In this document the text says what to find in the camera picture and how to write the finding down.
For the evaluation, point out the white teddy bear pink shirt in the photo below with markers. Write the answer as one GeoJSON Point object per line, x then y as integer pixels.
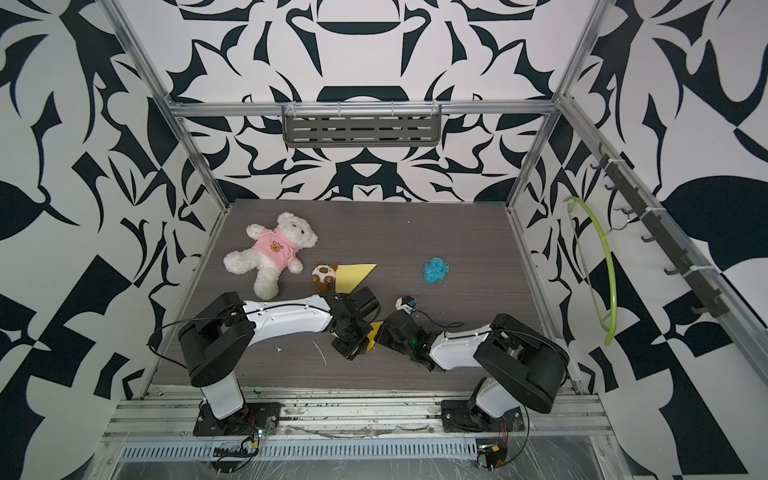
{"type": "Point", "coordinates": [273, 251]}

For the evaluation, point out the turquoise yarn ball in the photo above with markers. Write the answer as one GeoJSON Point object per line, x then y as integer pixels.
{"type": "Point", "coordinates": [435, 270]}

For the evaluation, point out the white perforated cable duct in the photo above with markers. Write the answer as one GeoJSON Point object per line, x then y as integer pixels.
{"type": "Point", "coordinates": [345, 449]}

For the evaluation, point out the dark yellow square paper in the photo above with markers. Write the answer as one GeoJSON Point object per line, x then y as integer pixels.
{"type": "Point", "coordinates": [371, 337]}

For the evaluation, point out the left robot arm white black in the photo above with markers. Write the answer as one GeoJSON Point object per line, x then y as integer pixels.
{"type": "Point", "coordinates": [214, 341]}

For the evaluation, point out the grey slotted wall shelf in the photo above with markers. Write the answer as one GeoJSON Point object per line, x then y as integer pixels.
{"type": "Point", "coordinates": [347, 125]}

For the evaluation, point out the light yellow square paper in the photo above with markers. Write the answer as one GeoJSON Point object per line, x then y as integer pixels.
{"type": "Point", "coordinates": [348, 277]}

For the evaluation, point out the small brown white plush toy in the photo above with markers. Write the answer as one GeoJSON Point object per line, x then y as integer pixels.
{"type": "Point", "coordinates": [324, 276]}

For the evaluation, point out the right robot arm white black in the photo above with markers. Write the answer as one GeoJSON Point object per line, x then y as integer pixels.
{"type": "Point", "coordinates": [523, 370]}

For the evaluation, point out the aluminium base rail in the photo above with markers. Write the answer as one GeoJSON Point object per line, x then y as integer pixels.
{"type": "Point", "coordinates": [170, 412]}

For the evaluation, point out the black wall hook rail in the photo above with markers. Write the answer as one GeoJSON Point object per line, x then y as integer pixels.
{"type": "Point", "coordinates": [662, 231]}

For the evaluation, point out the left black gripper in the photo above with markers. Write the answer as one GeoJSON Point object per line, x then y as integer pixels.
{"type": "Point", "coordinates": [353, 350]}

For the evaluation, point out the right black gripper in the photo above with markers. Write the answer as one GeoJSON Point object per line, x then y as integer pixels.
{"type": "Point", "coordinates": [382, 333]}

